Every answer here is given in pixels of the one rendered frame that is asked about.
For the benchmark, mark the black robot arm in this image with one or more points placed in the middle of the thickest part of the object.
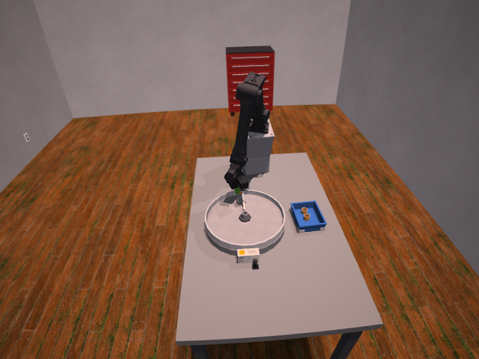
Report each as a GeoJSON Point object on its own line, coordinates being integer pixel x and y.
{"type": "Point", "coordinates": [251, 96]}

